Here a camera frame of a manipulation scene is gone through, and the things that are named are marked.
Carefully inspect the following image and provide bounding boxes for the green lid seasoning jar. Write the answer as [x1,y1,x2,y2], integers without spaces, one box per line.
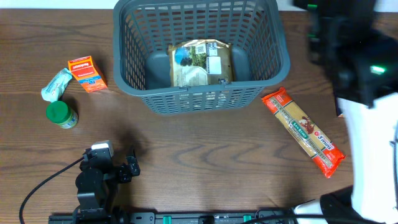
[46,101,78,129]

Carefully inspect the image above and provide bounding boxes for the San Remo spaghetti packet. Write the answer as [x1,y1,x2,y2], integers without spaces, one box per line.
[262,87,345,178]

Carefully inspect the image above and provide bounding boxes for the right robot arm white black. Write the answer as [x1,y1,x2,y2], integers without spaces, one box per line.
[294,0,397,223]

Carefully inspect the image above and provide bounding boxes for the orange medicine box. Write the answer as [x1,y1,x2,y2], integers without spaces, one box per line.
[68,56,108,93]

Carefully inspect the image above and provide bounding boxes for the blue Kleenex tissue multipack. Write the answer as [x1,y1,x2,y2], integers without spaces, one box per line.
[335,97,344,118]

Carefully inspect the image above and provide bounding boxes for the grey plastic basket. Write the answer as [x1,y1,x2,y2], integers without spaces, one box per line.
[113,1,290,114]

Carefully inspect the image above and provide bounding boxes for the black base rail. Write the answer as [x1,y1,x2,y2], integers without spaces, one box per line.
[48,209,291,224]

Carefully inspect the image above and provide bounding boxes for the crumpled light green packet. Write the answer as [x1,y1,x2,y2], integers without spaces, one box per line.
[41,68,73,103]

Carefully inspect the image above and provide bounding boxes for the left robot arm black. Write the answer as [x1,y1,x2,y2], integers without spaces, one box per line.
[72,147,141,224]

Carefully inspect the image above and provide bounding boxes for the brown Nescafe Gold coffee bag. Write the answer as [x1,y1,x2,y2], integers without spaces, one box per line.
[167,39,234,87]

